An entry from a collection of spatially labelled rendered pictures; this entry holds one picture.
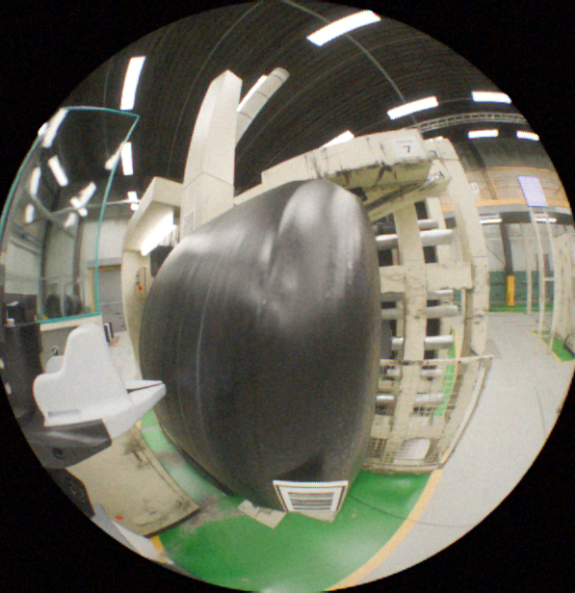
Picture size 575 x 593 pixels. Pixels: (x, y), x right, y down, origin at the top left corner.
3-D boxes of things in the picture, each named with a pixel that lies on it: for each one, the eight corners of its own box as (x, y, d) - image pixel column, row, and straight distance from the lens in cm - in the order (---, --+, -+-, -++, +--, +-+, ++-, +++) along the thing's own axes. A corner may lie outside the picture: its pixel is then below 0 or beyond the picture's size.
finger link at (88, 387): (171, 326, 10) (13, 328, 11) (186, 421, 12) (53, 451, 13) (155, 322, 13) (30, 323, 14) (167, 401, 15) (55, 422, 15)
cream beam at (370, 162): (261, 201, 70) (260, 171, 78) (293, 219, 89) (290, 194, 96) (434, 161, 64) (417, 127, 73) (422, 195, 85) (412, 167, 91)
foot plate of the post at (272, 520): (237, 507, 143) (235, 505, 140) (262, 483, 149) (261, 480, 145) (273, 528, 135) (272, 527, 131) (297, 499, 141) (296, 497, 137)
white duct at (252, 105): (184, 203, 132) (271, 69, 165) (199, 208, 138) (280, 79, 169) (190, 208, 121) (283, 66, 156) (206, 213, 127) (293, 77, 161)
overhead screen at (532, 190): (528, 206, 395) (516, 174, 413) (527, 207, 399) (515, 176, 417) (548, 207, 427) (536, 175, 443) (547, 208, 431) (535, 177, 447)
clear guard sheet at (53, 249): (-3, 331, 94) (60, 110, 131) (100, 315, 75) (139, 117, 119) (-5, 332, 92) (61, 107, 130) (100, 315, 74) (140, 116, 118)
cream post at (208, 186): (252, 506, 142) (210, 82, 133) (264, 494, 144) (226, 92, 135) (270, 516, 137) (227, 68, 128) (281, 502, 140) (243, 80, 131)
